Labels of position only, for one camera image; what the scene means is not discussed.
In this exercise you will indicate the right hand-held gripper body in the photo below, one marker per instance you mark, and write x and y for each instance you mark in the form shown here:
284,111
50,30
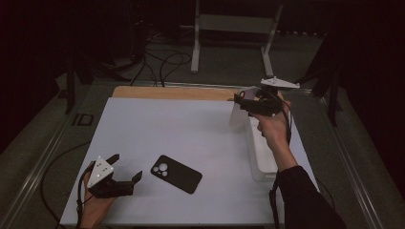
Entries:
267,106

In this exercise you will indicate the metal floor rail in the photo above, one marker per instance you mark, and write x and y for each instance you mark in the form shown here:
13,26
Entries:
356,184
191,84
31,184

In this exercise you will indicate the black stand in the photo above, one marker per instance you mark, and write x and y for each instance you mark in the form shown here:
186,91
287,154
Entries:
70,92
332,101

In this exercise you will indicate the black phone case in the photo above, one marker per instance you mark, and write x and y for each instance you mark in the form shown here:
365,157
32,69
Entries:
181,178

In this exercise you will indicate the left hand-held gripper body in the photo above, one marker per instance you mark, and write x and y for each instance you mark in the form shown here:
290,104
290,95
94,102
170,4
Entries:
100,173

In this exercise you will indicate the person's right hand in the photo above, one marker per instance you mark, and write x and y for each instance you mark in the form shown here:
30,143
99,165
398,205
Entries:
273,133

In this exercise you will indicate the white rectangular tray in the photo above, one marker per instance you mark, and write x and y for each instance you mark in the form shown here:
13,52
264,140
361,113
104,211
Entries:
264,159

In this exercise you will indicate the person's left hand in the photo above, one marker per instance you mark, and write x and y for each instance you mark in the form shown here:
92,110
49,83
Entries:
95,208

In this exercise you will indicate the white table mat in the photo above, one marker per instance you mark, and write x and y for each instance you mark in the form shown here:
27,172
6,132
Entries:
175,127

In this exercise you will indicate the white metal stand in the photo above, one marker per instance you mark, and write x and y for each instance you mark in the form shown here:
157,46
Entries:
235,24

